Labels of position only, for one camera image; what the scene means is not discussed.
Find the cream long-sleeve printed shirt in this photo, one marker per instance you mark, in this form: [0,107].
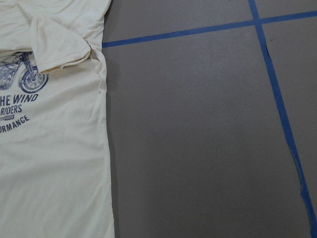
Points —
[55,179]

